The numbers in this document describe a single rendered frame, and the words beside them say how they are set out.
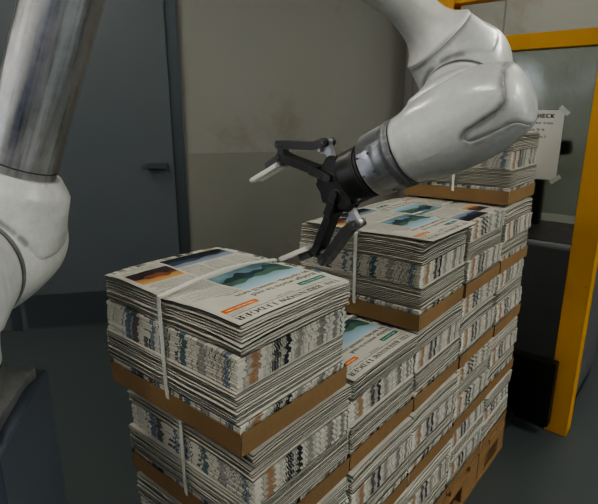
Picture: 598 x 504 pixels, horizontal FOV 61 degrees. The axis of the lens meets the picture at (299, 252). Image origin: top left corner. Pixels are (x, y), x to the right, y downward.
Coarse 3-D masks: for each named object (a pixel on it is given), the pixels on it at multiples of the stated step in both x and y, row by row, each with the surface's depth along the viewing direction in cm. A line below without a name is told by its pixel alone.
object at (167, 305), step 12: (252, 264) 102; (264, 264) 102; (276, 264) 102; (216, 276) 95; (228, 276) 95; (240, 276) 95; (168, 288) 88; (192, 288) 89; (204, 288) 89; (156, 300) 86; (168, 300) 84; (156, 312) 87; (168, 312) 85; (156, 324) 87; (168, 324) 86; (156, 336) 88; (168, 336) 86; (156, 348) 89; (168, 348) 87; (156, 360) 89; (168, 360) 87; (156, 372) 90; (168, 372) 87; (168, 384) 88
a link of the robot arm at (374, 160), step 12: (372, 132) 64; (384, 132) 62; (360, 144) 65; (372, 144) 63; (384, 144) 61; (360, 156) 64; (372, 156) 63; (384, 156) 61; (360, 168) 64; (372, 168) 63; (384, 168) 62; (396, 168) 61; (372, 180) 64; (384, 180) 63; (396, 180) 63; (408, 180) 63; (384, 192) 65
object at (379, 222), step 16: (368, 208) 157; (320, 224) 136; (368, 224) 135; (384, 224) 135; (400, 224) 135; (416, 224) 135; (432, 224) 135; (448, 224) 135; (464, 224) 135; (432, 240) 117
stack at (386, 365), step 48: (480, 288) 156; (384, 336) 122; (432, 336) 133; (480, 336) 163; (384, 384) 116; (480, 384) 171; (144, 432) 104; (192, 432) 92; (288, 432) 88; (336, 432) 101; (432, 432) 145; (480, 432) 182; (144, 480) 109; (192, 480) 95; (240, 480) 86; (288, 480) 91; (384, 480) 123; (432, 480) 150
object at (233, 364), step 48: (240, 288) 88; (288, 288) 88; (336, 288) 91; (192, 336) 82; (240, 336) 74; (288, 336) 83; (336, 336) 95; (192, 384) 83; (240, 384) 76; (288, 384) 86; (240, 432) 78
